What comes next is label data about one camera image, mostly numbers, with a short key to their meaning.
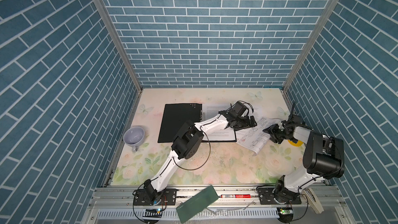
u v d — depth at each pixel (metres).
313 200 0.72
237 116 0.76
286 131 0.74
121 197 0.75
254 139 0.93
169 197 0.73
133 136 0.93
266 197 0.74
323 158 0.47
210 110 1.09
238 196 0.74
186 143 0.57
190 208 0.70
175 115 1.06
